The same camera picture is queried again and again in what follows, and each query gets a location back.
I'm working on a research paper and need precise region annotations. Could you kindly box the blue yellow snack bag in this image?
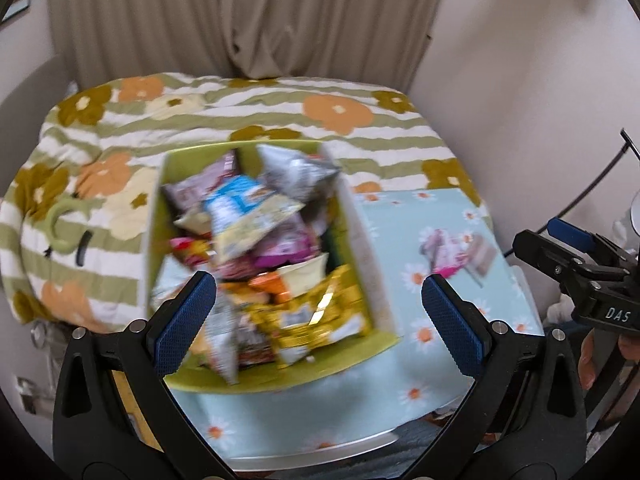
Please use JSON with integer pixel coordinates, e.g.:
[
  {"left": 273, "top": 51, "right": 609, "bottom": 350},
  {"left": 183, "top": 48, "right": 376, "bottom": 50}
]
[{"left": 203, "top": 174, "right": 304, "bottom": 263}]

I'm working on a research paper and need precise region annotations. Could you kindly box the gold foil snack bag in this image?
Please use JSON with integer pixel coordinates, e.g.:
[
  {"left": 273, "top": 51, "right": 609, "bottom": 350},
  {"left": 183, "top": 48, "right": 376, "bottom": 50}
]
[{"left": 244, "top": 264, "right": 372, "bottom": 367}]

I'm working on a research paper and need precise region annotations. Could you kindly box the magenta snack bag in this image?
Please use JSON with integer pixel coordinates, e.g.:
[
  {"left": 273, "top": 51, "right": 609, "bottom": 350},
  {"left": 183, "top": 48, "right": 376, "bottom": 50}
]
[{"left": 252, "top": 214, "right": 319, "bottom": 269}]

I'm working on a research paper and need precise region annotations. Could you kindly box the right hand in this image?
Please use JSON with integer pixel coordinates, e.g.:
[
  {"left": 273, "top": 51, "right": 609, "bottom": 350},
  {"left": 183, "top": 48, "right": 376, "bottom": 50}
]
[{"left": 577, "top": 331, "right": 640, "bottom": 424}]

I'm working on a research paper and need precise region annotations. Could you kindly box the pink white candy bag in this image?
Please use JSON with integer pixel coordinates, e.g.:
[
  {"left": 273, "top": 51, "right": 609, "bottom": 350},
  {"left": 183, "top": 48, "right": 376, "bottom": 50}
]
[{"left": 420, "top": 229, "right": 473, "bottom": 278}]

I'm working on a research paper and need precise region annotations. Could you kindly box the light blue daisy tablecloth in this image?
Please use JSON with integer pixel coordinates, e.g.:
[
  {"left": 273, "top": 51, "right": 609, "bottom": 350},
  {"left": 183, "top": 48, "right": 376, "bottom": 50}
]
[{"left": 169, "top": 187, "right": 547, "bottom": 461}]

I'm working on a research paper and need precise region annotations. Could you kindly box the floral striped bed quilt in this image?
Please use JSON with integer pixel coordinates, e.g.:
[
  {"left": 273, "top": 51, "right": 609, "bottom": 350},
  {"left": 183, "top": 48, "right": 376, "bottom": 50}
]
[{"left": 1, "top": 73, "right": 486, "bottom": 332}]

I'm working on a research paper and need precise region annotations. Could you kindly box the green cardboard box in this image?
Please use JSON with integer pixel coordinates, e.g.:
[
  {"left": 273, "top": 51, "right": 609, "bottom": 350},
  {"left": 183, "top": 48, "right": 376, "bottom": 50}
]
[{"left": 144, "top": 138, "right": 402, "bottom": 395}]

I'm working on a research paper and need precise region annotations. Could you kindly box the silver snack bag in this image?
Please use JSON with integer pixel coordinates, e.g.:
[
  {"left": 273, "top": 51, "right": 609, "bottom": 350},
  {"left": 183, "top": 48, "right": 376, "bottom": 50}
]
[{"left": 257, "top": 144, "right": 341, "bottom": 204}]

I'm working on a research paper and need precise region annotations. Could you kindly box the grey headboard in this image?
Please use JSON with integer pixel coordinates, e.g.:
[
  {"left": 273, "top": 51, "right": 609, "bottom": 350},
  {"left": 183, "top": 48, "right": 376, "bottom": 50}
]
[{"left": 0, "top": 55, "right": 70, "bottom": 195}]

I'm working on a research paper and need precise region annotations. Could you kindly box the beige curtain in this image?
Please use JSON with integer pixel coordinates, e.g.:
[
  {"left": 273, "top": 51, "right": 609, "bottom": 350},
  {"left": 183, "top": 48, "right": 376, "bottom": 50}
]
[{"left": 49, "top": 0, "right": 440, "bottom": 91}]

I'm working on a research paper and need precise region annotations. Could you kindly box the framed houses picture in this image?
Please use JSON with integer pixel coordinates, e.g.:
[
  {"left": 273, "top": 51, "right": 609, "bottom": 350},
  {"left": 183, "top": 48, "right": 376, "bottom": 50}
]
[{"left": 1, "top": 0, "right": 30, "bottom": 24}]

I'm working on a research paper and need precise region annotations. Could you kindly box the black cable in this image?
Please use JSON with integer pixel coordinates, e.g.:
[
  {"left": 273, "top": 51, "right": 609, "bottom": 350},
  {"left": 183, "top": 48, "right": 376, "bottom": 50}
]
[{"left": 502, "top": 129, "right": 640, "bottom": 258}]

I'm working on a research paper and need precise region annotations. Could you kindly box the green ring hair clip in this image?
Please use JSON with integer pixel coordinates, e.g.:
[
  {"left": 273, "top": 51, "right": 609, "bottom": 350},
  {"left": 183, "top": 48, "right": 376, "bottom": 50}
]
[{"left": 43, "top": 197, "right": 94, "bottom": 258}]

